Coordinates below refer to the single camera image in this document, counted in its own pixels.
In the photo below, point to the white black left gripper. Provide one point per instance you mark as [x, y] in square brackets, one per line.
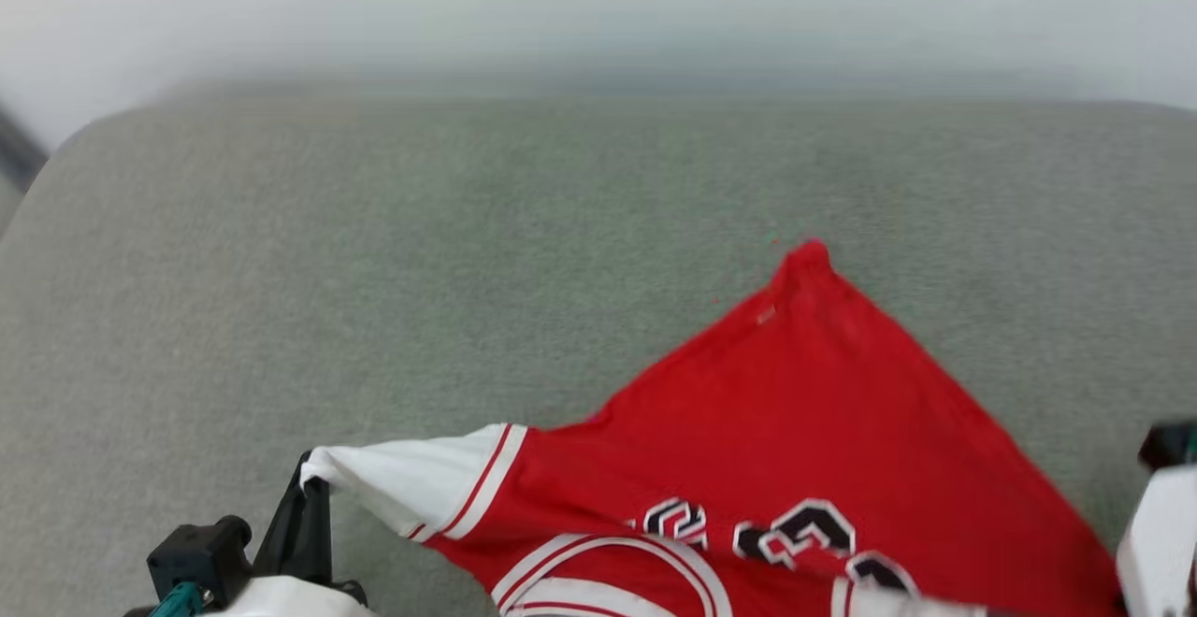
[281, 600]

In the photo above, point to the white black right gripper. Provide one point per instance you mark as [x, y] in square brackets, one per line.
[1160, 542]

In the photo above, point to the red white basketball jersey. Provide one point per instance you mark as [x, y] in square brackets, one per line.
[795, 449]

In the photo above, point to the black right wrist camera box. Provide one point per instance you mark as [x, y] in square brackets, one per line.
[1169, 445]

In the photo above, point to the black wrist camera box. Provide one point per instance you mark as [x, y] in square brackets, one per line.
[201, 552]
[1169, 445]

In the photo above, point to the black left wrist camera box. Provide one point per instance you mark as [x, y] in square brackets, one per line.
[201, 552]

